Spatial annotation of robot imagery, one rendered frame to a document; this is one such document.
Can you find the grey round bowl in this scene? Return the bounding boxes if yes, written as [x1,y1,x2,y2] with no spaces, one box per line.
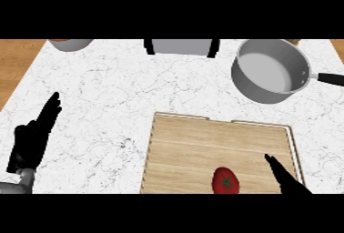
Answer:
[47,38,96,53]

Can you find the red tomato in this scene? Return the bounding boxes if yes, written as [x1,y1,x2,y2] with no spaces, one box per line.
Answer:
[211,167,240,195]

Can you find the grey pot with black handle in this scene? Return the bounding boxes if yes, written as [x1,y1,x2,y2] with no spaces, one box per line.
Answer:
[230,39,344,105]

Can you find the wooden tray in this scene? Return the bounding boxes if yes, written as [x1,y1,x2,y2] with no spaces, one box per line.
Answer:
[139,111,307,195]

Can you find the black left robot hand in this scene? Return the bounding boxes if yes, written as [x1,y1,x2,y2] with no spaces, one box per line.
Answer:
[6,91,63,174]

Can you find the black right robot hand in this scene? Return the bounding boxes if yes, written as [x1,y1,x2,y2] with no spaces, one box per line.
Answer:
[263,153,313,195]

